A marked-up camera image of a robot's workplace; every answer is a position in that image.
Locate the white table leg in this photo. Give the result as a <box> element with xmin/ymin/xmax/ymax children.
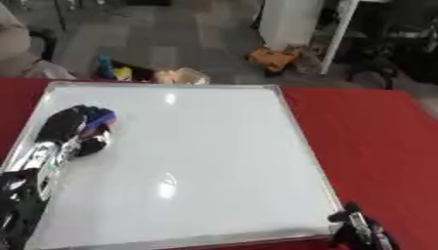
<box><xmin>318</xmin><ymin>0</ymin><xmax>363</xmax><ymax>76</ymax></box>

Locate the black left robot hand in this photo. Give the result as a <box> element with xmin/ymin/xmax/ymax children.
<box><xmin>34</xmin><ymin>104</ymin><xmax>118</xmax><ymax>158</ymax></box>

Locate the person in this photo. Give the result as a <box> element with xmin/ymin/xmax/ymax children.
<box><xmin>0</xmin><ymin>3</ymin><xmax>77</xmax><ymax>80</ymax></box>

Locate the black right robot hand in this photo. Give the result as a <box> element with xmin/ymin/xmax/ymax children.
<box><xmin>327</xmin><ymin>201</ymin><xmax>401</xmax><ymax>250</ymax></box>

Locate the yellow packet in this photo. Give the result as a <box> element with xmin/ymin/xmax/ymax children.
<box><xmin>110</xmin><ymin>65</ymin><xmax>136</xmax><ymax>82</ymax></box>

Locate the blue bottle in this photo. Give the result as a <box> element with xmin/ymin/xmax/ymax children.
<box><xmin>96</xmin><ymin>56</ymin><xmax>116</xmax><ymax>80</ymax></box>

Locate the white whiteboard with silver frame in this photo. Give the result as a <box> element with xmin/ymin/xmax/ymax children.
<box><xmin>0</xmin><ymin>81</ymin><xmax>346</xmax><ymax>250</ymax></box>

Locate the white cabinet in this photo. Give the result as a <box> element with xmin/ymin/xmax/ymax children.
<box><xmin>256</xmin><ymin>0</ymin><xmax>328</xmax><ymax>53</ymax></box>

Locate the blue whiteboard brush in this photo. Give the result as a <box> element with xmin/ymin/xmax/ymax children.
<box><xmin>82</xmin><ymin>106</ymin><xmax>118</xmax><ymax>137</ymax></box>

